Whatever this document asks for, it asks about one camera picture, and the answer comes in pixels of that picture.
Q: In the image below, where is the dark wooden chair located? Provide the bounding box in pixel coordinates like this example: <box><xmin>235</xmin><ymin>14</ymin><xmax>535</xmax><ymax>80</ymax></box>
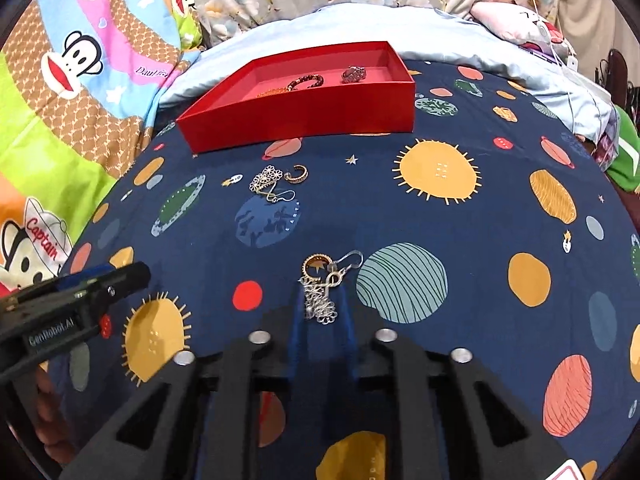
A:
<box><xmin>595</xmin><ymin>49</ymin><xmax>628</xmax><ymax>106</ymax></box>

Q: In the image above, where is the beige curtain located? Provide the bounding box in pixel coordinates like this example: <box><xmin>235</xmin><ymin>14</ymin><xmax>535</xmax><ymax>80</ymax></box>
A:
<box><xmin>550</xmin><ymin>0</ymin><xmax>636</xmax><ymax>86</ymax></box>

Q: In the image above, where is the pink white card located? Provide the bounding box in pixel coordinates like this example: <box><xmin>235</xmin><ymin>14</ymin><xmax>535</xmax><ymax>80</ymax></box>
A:
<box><xmin>542</xmin><ymin>460</ymin><xmax>588</xmax><ymax>480</ymax></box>

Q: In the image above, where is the gold ring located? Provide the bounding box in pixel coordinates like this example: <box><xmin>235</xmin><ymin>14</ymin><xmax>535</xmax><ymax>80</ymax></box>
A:
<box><xmin>302</xmin><ymin>254</ymin><xmax>333</xmax><ymax>281</ymax></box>

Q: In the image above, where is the green cloth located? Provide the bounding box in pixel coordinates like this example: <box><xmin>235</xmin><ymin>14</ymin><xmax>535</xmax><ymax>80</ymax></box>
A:
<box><xmin>605</xmin><ymin>105</ymin><xmax>640</xmax><ymax>193</ymax></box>

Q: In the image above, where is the light blue quilt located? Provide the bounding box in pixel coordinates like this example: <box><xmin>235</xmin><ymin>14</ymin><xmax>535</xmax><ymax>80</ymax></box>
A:
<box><xmin>157</xmin><ymin>2</ymin><xmax>621</xmax><ymax>143</ymax></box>

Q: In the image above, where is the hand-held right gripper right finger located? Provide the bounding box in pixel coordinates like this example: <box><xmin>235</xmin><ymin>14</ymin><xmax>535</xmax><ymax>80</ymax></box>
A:
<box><xmin>325</xmin><ymin>285</ymin><xmax>576</xmax><ymax>480</ymax></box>

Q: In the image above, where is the dark bead bracelet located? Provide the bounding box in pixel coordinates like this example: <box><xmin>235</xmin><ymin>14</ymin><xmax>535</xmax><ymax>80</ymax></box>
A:
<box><xmin>286</xmin><ymin>74</ymin><xmax>326</xmax><ymax>92</ymax></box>

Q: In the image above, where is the cartoon monkey blanket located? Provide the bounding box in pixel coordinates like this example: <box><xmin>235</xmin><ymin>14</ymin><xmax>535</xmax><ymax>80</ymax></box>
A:
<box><xmin>0</xmin><ymin>0</ymin><xmax>201</xmax><ymax>291</ymax></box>

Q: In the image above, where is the navy planet bedsheet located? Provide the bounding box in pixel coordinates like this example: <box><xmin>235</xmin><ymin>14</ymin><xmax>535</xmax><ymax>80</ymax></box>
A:
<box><xmin>45</xmin><ymin>55</ymin><xmax>640</xmax><ymax>480</ymax></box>

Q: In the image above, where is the pink pillow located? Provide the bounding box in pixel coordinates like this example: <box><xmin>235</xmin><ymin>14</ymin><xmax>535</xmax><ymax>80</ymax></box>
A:
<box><xmin>470</xmin><ymin>1</ymin><xmax>571</xmax><ymax>58</ymax></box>

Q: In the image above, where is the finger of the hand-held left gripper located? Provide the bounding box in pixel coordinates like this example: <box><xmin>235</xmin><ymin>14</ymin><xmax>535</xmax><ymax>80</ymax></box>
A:
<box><xmin>75</xmin><ymin>261</ymin><xmax>152</xmax><ymax>311</ymax></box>
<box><xmin>10</xmin><ymin>265</ymin><xmax>115</xmax><ymax>296</ymax></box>

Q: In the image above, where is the red shallow box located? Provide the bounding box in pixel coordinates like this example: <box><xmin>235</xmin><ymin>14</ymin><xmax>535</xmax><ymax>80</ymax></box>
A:
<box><xmin>176</xmin><ymin>41</ymin><xmax>417</xmax><ymax>155</ymax></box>

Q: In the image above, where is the person's left hand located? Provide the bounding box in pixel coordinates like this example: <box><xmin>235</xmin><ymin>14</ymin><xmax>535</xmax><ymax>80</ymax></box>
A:
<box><xmin>15</xmin><ymin>360</ymin><xmax>81</xmax><ymax>463</ymax></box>

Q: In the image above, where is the silver flower earring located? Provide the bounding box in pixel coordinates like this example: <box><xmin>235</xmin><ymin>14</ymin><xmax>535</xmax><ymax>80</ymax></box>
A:
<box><xmin>299</xmin><ymin>250</ymin><xmax>363</xmax><ymax>326</ymax></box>
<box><xmin>249</xmin><ymin>164</ymin><xmax>296</xmax><ymax>205</ymax></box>

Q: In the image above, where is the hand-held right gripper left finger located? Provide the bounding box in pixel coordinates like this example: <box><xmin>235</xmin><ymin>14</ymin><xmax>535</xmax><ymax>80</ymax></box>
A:
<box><xmin>60</xmin><ymin>287</ymin><xmax>323</xmax><ymax>480</ymax></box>

